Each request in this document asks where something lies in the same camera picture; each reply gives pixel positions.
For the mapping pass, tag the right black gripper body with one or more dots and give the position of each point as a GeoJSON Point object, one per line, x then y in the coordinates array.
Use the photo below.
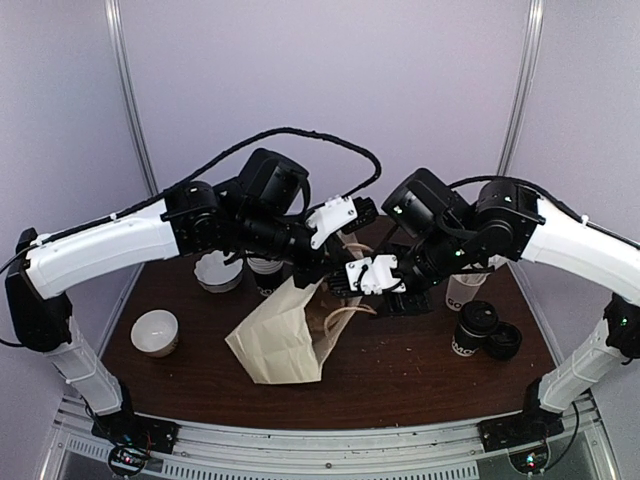
{"type": "Point", "coordinates": [400, 306]}

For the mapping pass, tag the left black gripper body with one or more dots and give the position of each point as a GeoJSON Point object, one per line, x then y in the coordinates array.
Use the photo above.
{"type": "Point", "coordinates": [303, 273]}

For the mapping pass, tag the black cup lid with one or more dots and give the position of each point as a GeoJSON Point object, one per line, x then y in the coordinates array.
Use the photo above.
{"type": "Point", "coordinates": [478, 317]}

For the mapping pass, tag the black paper coffee cup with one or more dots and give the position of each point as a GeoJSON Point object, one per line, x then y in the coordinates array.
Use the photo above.
{"type": "Point", "coordinates": [464, 343]}

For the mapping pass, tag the cream paper bag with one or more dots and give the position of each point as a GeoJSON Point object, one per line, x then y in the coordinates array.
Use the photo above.
{"type": "Point", "coordinates": [288, 337]}

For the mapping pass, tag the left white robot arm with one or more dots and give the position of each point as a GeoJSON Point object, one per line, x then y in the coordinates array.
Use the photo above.
{"type": "Point", "coordinates": [245, 214]}

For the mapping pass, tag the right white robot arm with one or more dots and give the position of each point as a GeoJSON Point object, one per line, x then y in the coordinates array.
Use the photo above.
{"type": "Point", "coordinates": [465, 223]}

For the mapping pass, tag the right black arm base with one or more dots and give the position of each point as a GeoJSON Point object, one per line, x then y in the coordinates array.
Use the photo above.
{"type": "Point", "coordinates": [518, 429]}

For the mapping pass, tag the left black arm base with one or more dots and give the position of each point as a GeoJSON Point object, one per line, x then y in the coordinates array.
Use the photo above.
{"type": "Point", "coordinates": [132, 430]}

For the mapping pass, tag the stack of paper cups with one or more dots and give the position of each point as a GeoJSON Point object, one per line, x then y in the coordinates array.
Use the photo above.
{"type": "Point", "coordinates": [268, 274]}

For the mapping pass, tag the white cup holding straws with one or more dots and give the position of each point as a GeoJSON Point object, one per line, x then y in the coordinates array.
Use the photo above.
{"type": "Point", "coordinates": [462, 289]}

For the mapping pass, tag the white scalloped bowl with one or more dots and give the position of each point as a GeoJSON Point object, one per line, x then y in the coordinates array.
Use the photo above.
{"type": "Point", "coordinates": [215, 276]}

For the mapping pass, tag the stack of black lids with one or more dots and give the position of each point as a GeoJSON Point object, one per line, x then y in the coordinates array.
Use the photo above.
{"type": "Point", "coordinates": [504, 343]}

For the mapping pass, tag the white round bowl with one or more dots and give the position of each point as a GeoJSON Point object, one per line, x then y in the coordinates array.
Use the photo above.
{"type": "Point", "coordinates": [155, 333]}

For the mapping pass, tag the aluminium front rail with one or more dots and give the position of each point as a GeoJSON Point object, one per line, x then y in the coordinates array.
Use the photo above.
{"type": "Point", "coordinates": [451, 450]}

